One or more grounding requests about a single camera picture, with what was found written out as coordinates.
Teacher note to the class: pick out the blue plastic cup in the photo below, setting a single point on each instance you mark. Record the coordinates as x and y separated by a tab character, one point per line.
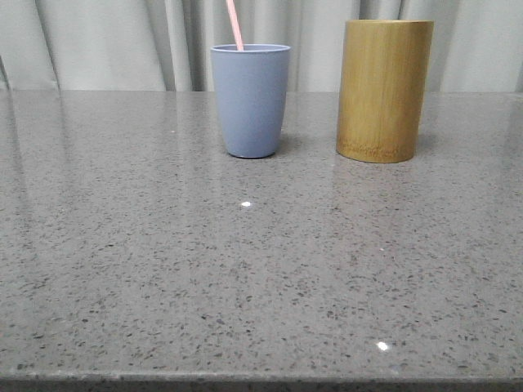
251	87

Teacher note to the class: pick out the grey-white curtain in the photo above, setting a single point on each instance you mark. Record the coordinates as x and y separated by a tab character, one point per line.
164	45

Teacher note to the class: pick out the bamboo cylinder holder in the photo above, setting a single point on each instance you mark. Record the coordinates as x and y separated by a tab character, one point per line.
384	71

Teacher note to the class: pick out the pink chopstick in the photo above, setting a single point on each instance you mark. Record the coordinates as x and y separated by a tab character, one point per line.
234	22

